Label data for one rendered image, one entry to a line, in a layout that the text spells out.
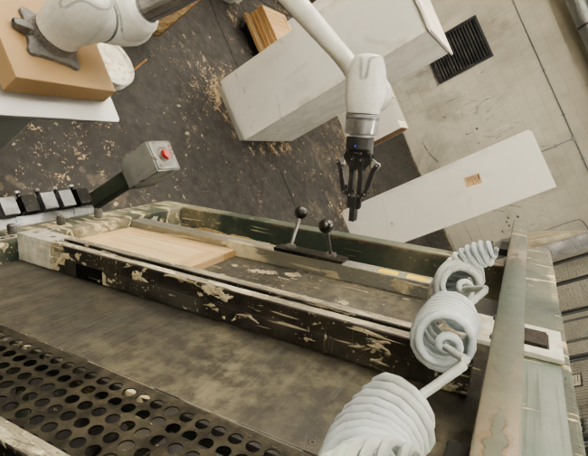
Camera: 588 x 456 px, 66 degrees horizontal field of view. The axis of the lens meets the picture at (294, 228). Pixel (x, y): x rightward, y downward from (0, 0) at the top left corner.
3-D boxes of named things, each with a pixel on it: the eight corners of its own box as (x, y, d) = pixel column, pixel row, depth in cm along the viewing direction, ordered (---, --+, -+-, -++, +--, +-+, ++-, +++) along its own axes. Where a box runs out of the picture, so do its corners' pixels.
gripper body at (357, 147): (379, 137, 125) (375, 170, 127) (350, 134, 129) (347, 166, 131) (371, 137, 119) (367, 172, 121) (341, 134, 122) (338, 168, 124)
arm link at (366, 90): (380, 114, 116) (386, 116, 128) (386, 50, 112) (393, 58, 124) (338, 112, 119) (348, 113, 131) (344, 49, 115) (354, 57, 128)
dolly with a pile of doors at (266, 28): (265, 30, 524) (286, 14, 509) (282, 71, 522) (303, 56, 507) (234, 17, 470) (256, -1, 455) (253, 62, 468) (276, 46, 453)
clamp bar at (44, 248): (48, 251, 121) (42, 162, 116) (546, 394, 70) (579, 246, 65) (11, 261, 113) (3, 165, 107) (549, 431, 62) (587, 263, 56)
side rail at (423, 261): (191, 232, 175) (191, 204, 172) (499, 298, 127) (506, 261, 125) (180, 235, 169) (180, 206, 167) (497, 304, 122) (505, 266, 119)
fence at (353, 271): (142, 229, 151) (142, 217, 150) (431, 292, 110) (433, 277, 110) (130, 232, 147) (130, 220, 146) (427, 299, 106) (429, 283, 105)
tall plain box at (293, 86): (266, 92, 467) (425, -11, 382) (288, 146, 465) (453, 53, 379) (212, 81, 389) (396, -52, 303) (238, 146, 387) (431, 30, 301)
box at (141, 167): (139, 160, 180) (169, 139, 171) (151, 187, 180) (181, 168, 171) (115, 161, 170) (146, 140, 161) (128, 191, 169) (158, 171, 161)
